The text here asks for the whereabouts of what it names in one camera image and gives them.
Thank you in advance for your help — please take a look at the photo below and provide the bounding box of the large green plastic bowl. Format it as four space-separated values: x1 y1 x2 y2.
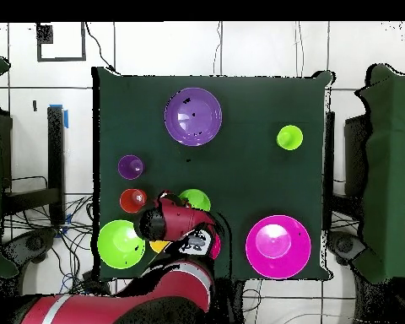
96 219 147 270

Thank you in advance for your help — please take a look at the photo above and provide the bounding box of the orange plastic cup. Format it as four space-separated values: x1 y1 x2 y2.
119 187 149 214

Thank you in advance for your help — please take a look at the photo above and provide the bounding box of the lime green plastic cup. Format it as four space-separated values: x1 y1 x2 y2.
275 124 304 152

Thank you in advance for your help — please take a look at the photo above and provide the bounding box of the black office chair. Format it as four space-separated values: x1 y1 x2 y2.
1 227 58 271
327 230 367 266

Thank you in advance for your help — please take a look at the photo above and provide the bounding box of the black square frame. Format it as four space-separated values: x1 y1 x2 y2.
35 22 87 62

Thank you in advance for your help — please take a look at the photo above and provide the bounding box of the thin black cable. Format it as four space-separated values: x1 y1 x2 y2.
84 22 117 73

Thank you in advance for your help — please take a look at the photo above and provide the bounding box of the small green plastic bowl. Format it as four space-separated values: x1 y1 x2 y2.
178 188 212 213

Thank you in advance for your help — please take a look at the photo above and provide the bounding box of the tangle of cables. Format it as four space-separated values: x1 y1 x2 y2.
1 193 122 296

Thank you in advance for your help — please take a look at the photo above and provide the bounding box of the large pink plastic bowl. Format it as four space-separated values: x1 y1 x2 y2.
245 214 312 280

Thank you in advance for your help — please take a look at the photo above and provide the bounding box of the dark green tablecloth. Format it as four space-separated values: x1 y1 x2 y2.
91 66 334 283

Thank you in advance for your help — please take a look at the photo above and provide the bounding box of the purple plastic cup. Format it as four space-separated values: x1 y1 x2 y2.
117 154 146 181

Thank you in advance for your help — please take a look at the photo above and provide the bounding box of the black metal stand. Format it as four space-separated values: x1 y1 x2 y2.
46 105 66 227

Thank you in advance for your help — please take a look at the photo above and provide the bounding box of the purple plastic bowl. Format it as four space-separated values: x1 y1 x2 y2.
164 86 223 148

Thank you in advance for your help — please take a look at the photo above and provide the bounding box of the yellow plastic cup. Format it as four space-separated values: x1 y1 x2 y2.
148 239 171 255

